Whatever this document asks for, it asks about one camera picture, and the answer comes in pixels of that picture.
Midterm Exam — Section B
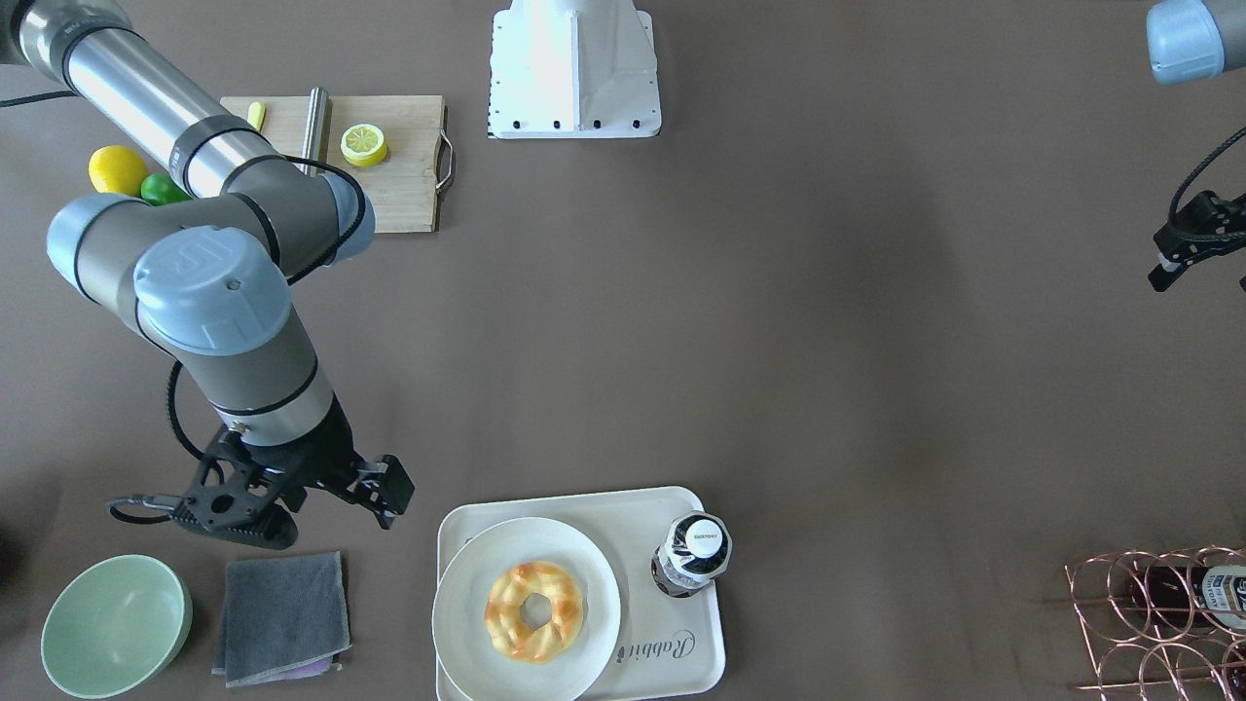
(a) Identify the yellow lemon far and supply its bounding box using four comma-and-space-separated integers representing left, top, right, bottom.
88, 144, 150, 197

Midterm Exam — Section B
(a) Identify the glazed twisted donut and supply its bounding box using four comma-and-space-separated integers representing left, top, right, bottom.
482, 562, 586, 665

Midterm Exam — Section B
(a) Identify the grey folded cloth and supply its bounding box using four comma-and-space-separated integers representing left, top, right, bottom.
212, 552, 351, 689

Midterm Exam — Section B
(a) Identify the white round plate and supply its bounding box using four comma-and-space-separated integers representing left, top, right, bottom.
432, 515, 621, 700

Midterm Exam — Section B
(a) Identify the wooden cutting board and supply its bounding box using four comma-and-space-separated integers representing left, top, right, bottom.
219, 93, 456, 235

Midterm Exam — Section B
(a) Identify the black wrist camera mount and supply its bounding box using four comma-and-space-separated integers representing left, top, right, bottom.
169, 427, 300, 550

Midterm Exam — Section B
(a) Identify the tea bottle in rack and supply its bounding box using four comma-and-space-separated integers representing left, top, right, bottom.
1129, 565, 1245, 633

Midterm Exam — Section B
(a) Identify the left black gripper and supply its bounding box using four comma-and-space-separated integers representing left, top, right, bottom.
1153, 191, 1245, 293

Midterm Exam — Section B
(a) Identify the copper wire bottle rack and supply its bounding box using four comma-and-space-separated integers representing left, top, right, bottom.
1065, 547, 1244, 700

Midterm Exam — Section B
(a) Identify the dark tea bottle on tray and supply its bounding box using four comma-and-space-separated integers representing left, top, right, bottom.
650, 510, 733, 598

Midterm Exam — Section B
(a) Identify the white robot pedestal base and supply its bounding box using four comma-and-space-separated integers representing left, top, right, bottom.
487, 1, 663, 139

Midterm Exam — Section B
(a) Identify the green lime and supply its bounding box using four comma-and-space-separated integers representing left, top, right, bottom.
140, 172, 193, 205

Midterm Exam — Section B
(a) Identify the half lemon slice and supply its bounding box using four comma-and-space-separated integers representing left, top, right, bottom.
339, 123, 390, 168

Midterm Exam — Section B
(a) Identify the steel cylindrical muddler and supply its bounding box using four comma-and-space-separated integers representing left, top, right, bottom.
300, 86, 331, 176

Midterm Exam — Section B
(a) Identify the mint green bowl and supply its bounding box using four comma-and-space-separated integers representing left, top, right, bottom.
40, 554, 193, 700

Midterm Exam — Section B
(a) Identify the yellow plastic knife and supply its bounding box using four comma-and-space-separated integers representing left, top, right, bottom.
245, 100, 267, 132

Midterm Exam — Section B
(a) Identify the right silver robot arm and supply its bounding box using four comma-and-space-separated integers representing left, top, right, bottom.
2, 1, 414, 549

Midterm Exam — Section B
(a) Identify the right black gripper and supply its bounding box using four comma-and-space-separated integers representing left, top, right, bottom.
233, 396, 415, 530

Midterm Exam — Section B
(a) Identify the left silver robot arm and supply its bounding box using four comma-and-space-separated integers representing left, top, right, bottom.
1148, 1, 1245, 293

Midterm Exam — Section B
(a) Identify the cream rabbit tray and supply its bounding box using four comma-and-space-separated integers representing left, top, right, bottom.
436, 486, 726, 700

